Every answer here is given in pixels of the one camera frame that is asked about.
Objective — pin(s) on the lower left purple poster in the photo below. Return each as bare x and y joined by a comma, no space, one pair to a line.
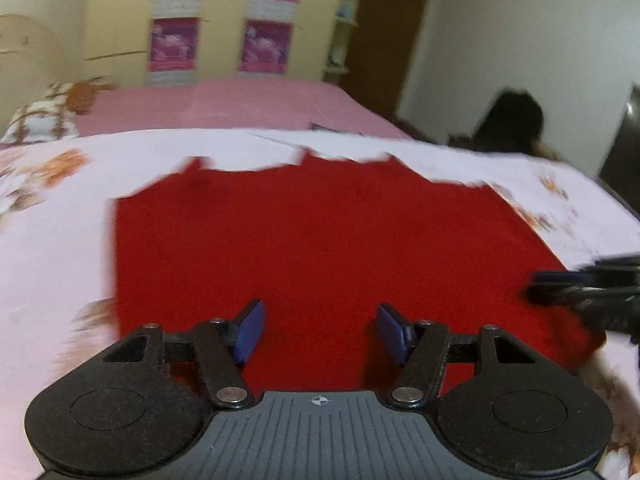
172,52

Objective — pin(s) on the white patterned pillow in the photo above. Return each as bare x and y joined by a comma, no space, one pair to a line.
46,120

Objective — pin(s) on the brown wooden door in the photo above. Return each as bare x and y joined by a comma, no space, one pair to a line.
380,52

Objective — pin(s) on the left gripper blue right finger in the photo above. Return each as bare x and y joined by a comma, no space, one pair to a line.
420,349

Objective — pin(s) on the cream round headboard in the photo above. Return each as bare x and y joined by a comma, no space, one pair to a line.
31,60

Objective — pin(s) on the white floral duvet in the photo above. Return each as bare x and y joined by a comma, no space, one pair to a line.
54,255

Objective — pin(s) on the black television screen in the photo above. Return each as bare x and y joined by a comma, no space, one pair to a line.
621,169

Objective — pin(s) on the lower right purple poster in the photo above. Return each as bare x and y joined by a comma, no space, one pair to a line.
265,48

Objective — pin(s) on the orange striped pillow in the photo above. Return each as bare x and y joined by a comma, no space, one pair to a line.
82,95

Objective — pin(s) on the pink checked bedsheet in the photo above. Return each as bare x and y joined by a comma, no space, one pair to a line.
263,103

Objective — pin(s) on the red knit sweater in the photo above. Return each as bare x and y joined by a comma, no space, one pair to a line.
322,243

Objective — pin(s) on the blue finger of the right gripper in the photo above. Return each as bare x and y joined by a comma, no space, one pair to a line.
560,294
559,277

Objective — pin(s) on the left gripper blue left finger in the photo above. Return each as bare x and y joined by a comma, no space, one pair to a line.
222,347

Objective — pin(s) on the cream wardrobe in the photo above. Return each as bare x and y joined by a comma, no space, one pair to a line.
118,38

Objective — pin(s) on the black chair with jacket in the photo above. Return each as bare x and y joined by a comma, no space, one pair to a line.
513,124

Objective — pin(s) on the cream corner shelf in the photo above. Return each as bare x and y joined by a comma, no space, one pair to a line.
344,23

